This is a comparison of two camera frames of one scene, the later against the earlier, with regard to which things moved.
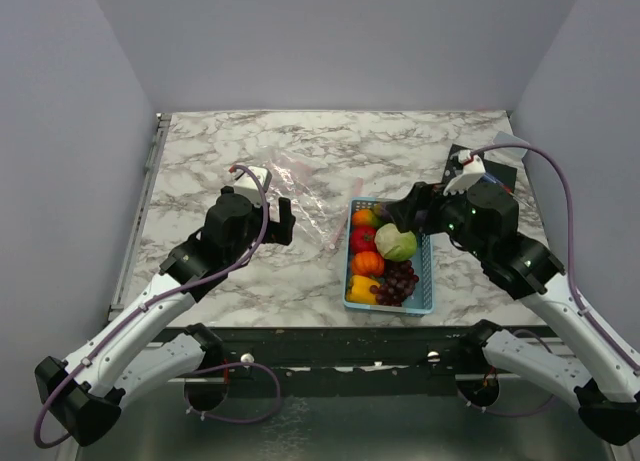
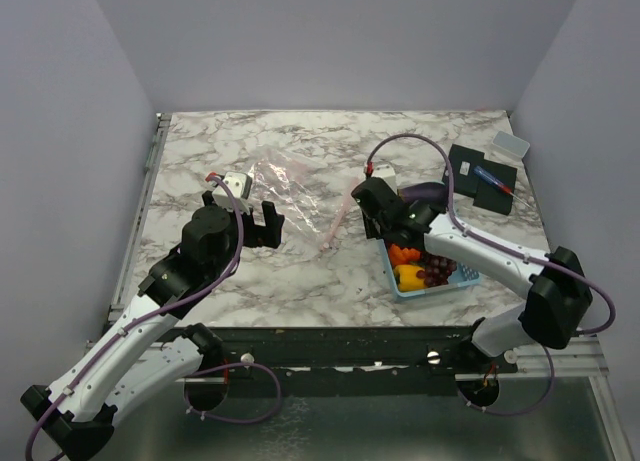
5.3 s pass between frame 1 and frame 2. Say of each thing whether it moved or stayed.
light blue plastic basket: moved
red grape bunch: moved
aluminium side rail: stayed
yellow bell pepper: moved
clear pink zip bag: stayed
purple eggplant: moved
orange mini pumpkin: moved
